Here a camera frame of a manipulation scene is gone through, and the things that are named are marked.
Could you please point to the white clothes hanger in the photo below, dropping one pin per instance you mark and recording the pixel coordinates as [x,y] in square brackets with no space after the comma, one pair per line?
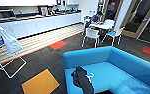
[90,76]

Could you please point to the black garment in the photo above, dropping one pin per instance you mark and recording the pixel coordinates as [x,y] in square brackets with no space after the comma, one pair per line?
[82,80]

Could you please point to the seated person at white table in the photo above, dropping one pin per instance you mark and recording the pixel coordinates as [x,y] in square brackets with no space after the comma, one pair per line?
[95,18]

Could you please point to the white kitchen counter cabinets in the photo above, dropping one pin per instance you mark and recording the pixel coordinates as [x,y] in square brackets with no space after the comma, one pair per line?
[37,25]

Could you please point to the silver countertop appliance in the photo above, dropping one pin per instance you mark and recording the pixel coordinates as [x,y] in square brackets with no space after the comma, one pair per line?
[44,10]

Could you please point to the blue sofa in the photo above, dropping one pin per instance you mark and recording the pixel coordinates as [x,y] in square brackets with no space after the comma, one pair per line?
[124,70]

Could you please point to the pale draped cloth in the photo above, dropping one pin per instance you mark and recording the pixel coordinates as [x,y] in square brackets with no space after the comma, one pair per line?
[7,40]

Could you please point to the black microwave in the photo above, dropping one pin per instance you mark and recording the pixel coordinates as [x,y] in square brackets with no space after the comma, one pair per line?
[2,15]

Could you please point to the white wall cabinets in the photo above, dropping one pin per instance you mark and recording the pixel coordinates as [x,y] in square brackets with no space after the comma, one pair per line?
[21,2]
[72,2]

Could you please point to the dark wooden door frame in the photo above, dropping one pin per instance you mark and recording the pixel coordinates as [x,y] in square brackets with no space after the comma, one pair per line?
[141,20]

